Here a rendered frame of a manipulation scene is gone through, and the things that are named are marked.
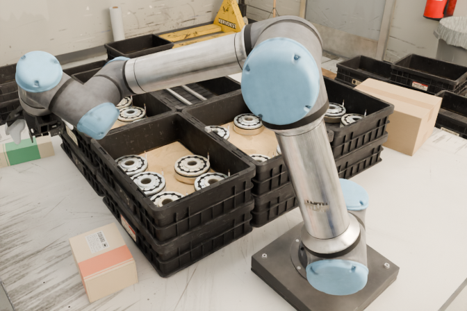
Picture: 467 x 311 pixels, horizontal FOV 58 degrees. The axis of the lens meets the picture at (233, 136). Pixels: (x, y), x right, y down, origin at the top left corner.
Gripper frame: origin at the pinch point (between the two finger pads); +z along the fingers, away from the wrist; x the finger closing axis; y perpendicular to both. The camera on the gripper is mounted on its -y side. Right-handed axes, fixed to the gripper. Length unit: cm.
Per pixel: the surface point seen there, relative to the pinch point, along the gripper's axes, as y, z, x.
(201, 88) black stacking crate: -12, 43, 67
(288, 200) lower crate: 43, 0, 58
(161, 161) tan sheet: 16.8, 13.7, 30.1
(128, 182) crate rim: 22.5, -6.2, 14.0
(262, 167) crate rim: 32, -13, 46
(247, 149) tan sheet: 23, 8, 56
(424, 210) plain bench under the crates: 62, -11, 94
